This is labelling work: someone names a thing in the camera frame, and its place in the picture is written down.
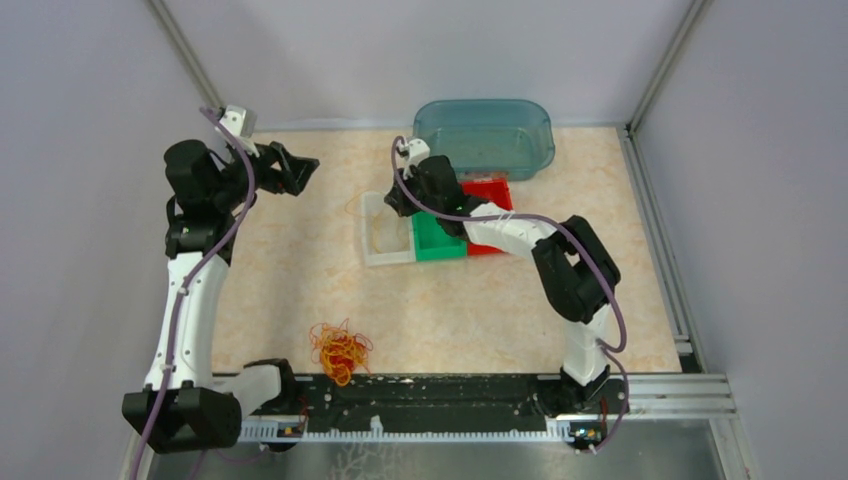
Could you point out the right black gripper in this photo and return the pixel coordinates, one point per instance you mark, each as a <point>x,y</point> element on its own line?
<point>396,197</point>

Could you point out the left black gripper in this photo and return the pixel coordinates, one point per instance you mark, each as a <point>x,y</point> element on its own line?
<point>293,173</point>

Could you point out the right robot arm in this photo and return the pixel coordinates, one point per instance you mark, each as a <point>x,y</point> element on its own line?
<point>576,271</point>

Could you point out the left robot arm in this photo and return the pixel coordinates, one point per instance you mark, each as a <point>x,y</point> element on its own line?
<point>192,298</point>

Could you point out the white plastic bin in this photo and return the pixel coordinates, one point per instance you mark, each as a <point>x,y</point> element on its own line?
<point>386,239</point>

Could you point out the green plastic bin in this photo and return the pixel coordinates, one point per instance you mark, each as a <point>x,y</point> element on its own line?
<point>431,243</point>

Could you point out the red plastic bin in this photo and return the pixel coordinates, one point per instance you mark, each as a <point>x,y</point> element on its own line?
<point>496,191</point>

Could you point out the blue transparent plastic tub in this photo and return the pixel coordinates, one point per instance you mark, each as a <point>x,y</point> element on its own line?
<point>506,138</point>

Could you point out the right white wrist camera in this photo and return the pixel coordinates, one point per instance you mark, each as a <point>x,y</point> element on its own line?
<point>413,151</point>

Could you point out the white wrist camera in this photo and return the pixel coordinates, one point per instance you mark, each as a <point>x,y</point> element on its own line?
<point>413,151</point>
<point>239,122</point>

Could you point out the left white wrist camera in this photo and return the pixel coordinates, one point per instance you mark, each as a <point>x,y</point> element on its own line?
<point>239,122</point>

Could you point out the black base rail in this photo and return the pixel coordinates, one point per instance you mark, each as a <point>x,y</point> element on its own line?
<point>449,408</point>

